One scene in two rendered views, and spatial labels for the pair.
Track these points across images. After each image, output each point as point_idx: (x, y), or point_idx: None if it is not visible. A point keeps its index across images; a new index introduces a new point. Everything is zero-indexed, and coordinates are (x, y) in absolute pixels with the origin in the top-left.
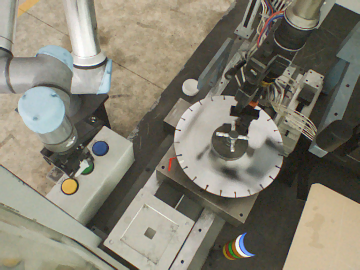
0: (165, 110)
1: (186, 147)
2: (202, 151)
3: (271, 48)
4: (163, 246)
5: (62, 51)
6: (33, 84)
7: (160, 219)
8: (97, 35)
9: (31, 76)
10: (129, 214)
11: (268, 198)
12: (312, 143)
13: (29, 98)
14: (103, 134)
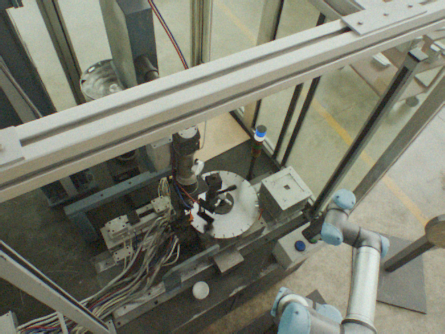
0: (232, 279)
1: (249, 212)
2: (241, 205)
3: (212, 174)
4: (282, 178)
5: (328, 230)
6: (346, 216)
7: (278, 190)
8: (286, 305)
9: (347, 221)
10: (295, 200)
11: None
12: None
13: (349, 199)
14: (295, 254)
